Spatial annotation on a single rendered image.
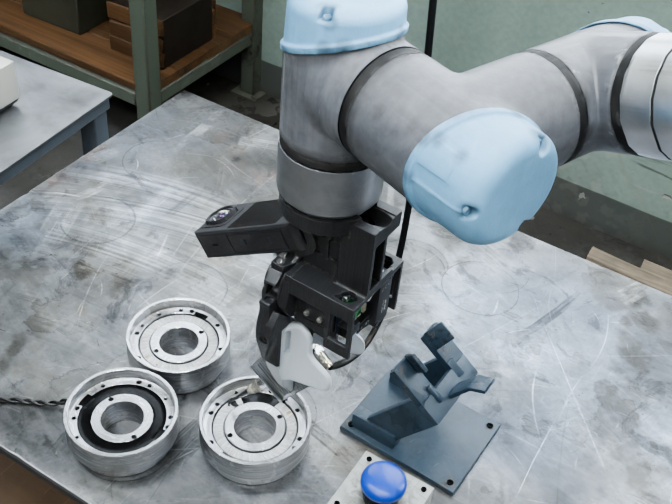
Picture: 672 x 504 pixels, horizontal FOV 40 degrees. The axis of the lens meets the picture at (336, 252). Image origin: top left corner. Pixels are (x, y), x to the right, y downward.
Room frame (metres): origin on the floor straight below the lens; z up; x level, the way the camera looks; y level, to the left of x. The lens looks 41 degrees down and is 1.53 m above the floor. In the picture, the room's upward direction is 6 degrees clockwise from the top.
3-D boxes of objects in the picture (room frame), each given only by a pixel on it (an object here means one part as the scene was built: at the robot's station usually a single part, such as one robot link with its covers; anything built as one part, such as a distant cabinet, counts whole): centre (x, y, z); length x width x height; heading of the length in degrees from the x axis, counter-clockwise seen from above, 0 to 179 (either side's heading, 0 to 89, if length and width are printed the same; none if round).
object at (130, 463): (0.53, 0.18, 0.82); 0.10 x 0.10 x 0.04
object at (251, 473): (0.54, 0.06, 0.82); 0.10 x 0.10 x 0.04
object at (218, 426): (0.54, 0.06, 0.82); 0.08 x 0.08 x 0.02
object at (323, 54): (0.51, 0.01, 1.23); 0.09 x 0.08 x 0.11; 41
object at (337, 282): (0.51, 0.00, 1.07); 0.09 x 0.08 x 0.12; 60
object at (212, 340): (0.63, 0.15, 0.82); 0.08 x 0.08 x 0.02
